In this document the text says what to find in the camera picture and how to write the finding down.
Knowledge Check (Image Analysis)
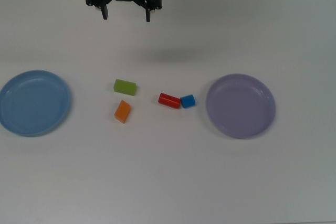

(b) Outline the green rectangular block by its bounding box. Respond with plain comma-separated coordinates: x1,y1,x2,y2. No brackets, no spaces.
113,78,138,96

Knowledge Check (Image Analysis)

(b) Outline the red cylinder block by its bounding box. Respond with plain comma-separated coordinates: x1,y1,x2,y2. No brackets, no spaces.
157,92,181,109

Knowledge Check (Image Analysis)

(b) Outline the blue block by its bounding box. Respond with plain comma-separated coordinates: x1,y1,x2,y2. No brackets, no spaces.
180,94,196,109

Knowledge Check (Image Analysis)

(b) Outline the orange block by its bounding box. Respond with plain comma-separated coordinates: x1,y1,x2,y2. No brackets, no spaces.
114,99,131,124

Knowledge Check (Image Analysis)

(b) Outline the blue plate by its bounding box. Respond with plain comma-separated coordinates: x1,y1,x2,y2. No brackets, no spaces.
0,70,72,137

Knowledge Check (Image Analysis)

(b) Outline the purple plate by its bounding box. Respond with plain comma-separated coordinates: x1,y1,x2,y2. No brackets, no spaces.
205,73,277,140

